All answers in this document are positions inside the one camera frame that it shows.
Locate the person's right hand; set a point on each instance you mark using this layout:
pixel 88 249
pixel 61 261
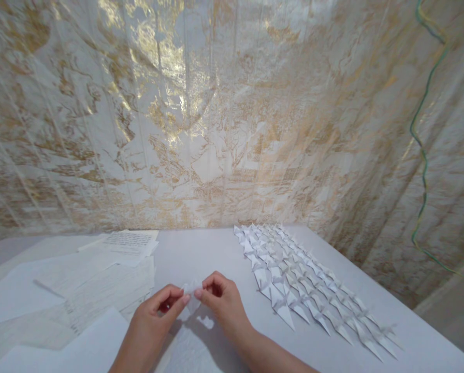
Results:
pixel 228 303

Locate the person's left hand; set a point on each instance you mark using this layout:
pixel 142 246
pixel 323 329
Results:
pixel 150 316

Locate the person's right thumb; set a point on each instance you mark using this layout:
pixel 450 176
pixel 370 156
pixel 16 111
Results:
pixel 205 298

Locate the person's right index finger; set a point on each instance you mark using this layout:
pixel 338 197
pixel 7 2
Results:
pixel 215 277

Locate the person's left index finger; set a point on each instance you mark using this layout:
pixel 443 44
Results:
pixel 170 290

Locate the person's left thumb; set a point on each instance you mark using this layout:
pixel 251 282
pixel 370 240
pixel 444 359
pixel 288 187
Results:
pixel 179 303

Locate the white paper crane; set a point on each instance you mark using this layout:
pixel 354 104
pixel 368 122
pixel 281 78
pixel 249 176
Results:
pixel 191 307

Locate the rows of white origami cranes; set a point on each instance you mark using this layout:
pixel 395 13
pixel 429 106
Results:
pixel 302 287

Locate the pile of paper sheets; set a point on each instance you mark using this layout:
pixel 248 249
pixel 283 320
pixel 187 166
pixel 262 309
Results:
pixel 72 295

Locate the white gold patterned curtain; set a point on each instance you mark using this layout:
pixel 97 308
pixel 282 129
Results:
pixel 216 116

